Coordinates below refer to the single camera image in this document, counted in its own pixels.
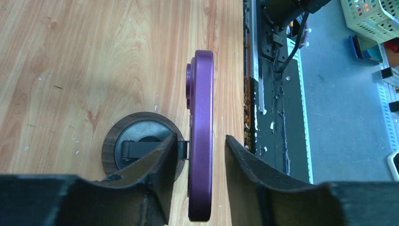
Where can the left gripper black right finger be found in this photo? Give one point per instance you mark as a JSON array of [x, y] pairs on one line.
[[260, 195]]

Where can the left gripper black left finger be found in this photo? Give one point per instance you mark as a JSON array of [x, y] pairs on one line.
[[138, 195]]

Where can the grey round stand base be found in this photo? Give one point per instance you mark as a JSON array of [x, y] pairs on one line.
[[135, 136]]

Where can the black smartphone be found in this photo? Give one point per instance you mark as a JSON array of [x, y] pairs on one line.
[[199, 98]]

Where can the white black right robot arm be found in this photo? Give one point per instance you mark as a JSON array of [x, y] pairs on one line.
[[290, 12]]

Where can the white perforated storage basket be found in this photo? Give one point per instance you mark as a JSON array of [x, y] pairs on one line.
[[375, 19]]

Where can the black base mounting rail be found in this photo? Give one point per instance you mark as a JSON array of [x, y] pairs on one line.
[[274, 93]]

